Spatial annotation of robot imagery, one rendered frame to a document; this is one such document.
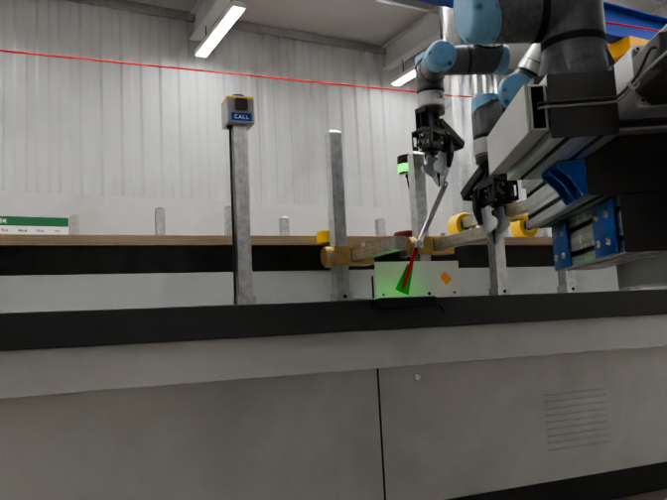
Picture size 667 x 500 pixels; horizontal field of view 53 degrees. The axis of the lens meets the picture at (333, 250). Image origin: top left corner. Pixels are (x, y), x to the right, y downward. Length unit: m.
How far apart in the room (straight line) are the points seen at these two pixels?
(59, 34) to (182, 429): 7.95
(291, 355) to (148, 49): 8.12
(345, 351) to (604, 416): 1.09
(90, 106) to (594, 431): 7.71
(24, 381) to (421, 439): 1.13
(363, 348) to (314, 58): 8.90
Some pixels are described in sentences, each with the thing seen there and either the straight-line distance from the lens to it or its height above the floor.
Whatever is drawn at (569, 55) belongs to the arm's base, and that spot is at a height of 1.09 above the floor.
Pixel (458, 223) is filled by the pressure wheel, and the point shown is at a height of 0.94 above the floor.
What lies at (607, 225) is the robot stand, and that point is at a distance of 1.14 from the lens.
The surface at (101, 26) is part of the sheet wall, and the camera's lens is 9.58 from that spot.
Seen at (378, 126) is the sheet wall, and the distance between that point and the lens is 10.71.
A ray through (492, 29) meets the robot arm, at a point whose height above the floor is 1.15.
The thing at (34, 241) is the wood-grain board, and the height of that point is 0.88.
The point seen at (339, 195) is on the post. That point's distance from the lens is 1.77.
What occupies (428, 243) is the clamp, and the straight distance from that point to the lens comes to 1.86.
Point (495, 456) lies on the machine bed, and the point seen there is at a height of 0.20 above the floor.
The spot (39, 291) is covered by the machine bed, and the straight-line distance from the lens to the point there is 1.82.
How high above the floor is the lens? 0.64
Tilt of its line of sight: 6 degrees up
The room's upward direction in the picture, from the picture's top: 3 degrees counter-clockwise
